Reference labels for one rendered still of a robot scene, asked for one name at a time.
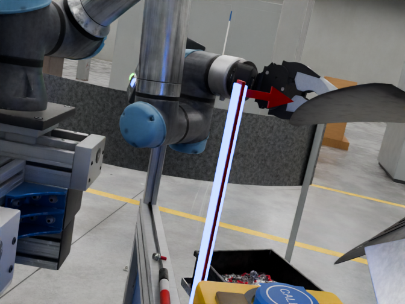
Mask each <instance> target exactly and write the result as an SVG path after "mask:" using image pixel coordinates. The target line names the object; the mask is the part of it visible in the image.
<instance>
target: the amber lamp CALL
mask: <svg viewBox="0 0 405 304"><path fill-rule="evenodd" d="M215 300H216V304H249V303H248V301H247V299H246V297H245V295H244V294H242V293H229V292H222V291H217V292H216V295H215Z"/></svg>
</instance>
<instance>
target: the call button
mask: <svg viewBox="0 0 405 304"><path fill-rule="evenodd" d="M259 284H260V287H258V289H257V290H256V294H255V298H254V302H253V304H319V302H318V301H317V300H316V299H315V298H314V297H313V296H312V295H311V294H310V293H308V292H307V291H306V290H305V288H304V287H299V286H293V285H289V284H286V283H278V282H272V283H259Z"/></svg>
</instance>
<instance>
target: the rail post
mask: <svg viewBox="0 0 405 304"><path fill-rule="evenodd" d="M136 268H137V247H136V231H135V233H134V239H133V246H132V250H131V257H130V263H129V267H128V274H127V281H126V285H125V292H124V299H123V303H122V304H130V302H131V296H132V290H133V283H134V278H135V274H136Z"/></svg>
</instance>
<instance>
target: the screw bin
mask: <svg viewBox="0 0 405 304"><path fill-rule="evenodd" d="M199 252H200V250H195V251H194V253H193V255H194V256H195V257H196V261H195V266H194V270H193V276H192V281H191V285H190V287H191V289H192V287H193V282H194V278H195V272H196V266H197V263H198V257H199ZM253 270H255V271H256V272H257V273H260V272H265V273H266V274H268V275H270V276H271V278H272V279H273V280H275V281H276V282H278V283H286V284H289V285H293V286H299V287H304V288H305V290H314V291H324V290H323V289H321V288H320V287H319V286H317V284H315V283H314V282H313V281H311V280H310V279H309V278H308V277H307V276H305V275H304V274H302V272H300V271H299V270H298V269H296V268H295V267H294V266H293V265H292V264H290V263H289V262H288V261H287V260H285V259H284V258H283V257H282V256H280V255H279V254H278V253H277V252H275V251H274V250H273V249H242V250H213V253H212V258H211V262H210V267H209V273H208V276H207V281H214V282H226V281H225V280H224V278H223V277H222V276H221V275H220V274H232V273H234V274H239V273H240V274H242V273H250V272H251V271H253Z"/></svg>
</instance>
